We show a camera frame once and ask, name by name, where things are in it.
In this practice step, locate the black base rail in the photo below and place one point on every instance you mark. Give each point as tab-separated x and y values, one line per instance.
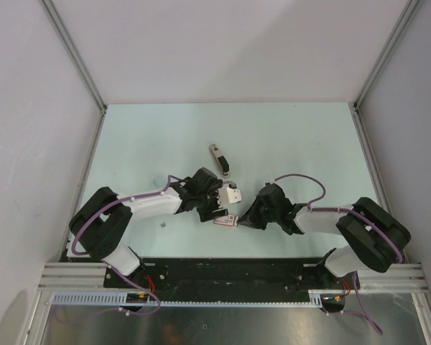
200	280

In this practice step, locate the aluminium frame rails left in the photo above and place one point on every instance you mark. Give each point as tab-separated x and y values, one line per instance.
75	276

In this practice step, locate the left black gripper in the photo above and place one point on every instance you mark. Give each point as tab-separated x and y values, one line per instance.
207	214

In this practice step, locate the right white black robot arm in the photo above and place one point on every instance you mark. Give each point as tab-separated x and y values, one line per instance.
375	239

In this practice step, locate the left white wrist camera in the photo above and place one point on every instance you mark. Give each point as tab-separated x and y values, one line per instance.
228	195

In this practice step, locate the red white staple box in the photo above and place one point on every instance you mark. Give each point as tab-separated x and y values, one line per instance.
227	220

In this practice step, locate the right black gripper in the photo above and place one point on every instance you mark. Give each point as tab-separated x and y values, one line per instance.
250	218

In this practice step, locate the aluminium frame rails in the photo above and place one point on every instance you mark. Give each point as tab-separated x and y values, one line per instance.
399	278
75	276

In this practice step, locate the aluminium frame rails right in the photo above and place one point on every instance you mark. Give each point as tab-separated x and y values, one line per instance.
399	278

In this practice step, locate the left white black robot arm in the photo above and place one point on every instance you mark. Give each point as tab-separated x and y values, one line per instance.
98	228

